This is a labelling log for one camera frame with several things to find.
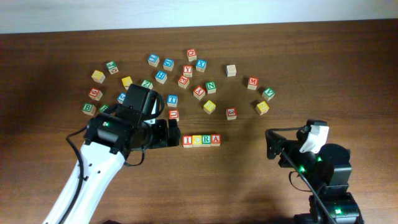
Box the yellow S block right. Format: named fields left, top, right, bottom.
left=256, top=101, right=269, bottom=115

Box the red 9 block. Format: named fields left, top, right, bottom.
left=88, top=88, right=103, bottom=101

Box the green Z block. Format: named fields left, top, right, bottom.
left=141, top=80, right=153, bottom=90

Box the yellow block upper left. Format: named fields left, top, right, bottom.
left=121, top=76, right=133, bottom=90

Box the yellow block centre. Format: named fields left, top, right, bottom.
left=203, top=100, right=216, bottom=114

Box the blue D block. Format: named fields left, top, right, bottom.
left=163, top=58, right=175, bottom=71

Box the green R block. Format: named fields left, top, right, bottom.
left=201, top=134, right=211, bottom=147

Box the yellow C block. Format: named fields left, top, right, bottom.
left=192, top=135, right=202, bottom=147

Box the blue 5 block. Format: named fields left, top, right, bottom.
left=117, top=93, right=126, bottom=104

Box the plain wooden block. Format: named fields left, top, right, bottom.
left=226, top=65, right=237, bottom=77

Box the green V block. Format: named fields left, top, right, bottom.
left=262, top=88, right=275, bottom=101

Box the green b block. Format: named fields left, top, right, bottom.
left=99, top=104, right=109, bottom=113
left=81, top=103, right=96, bottom=116

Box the red E block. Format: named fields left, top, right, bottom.
left=178, top=75, right=190, bottom=89

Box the blue H block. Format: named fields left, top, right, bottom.
left=155, top=70, right=167, bottom=84

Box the yellow block far left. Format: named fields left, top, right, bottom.
left=91, top=70, right=106, bottom=84

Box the green B block right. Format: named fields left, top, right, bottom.
left=99, top=104, right=109, bottom=113

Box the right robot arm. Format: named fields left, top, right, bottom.
left=265, top=119, right=364, bottom=224

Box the red U block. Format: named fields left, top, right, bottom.
left=169, top=110, right=180, bottom=121

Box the green B block left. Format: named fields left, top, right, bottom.
left=81, top=103, right=96, bottom=116

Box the red C block top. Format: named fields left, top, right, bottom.
left=187, top=49, right=197, bottom=62

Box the blue X block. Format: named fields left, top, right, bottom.
left=196, top=60, right=207, bottom=72

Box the red M block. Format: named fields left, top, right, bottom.
left=248, top=77, right=259, bottom=90

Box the green J block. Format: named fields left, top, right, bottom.
left=106, top=61, right=119, bottom=74

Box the blue block top left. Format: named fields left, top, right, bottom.
left=147, top=54, right=160, bottom=67

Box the red I block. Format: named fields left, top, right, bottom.
left=182, top=136, right=193, bottom=147

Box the blue T block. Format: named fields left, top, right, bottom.
left=167, top=95, right=178, bottom=108

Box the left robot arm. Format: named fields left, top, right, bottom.
left=44, top=85, right=181, bottom=223

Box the red 3 block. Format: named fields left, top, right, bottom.
left=226, top=108, right=238, bottom=120

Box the red Y block tilted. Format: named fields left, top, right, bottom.
left=193, top=86, right=206, bottom=100

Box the red A block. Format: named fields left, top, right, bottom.
left=211, top=134, right=221, bottom=146

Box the green N block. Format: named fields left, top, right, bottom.
left=206, top=82, right=216, bottom=94

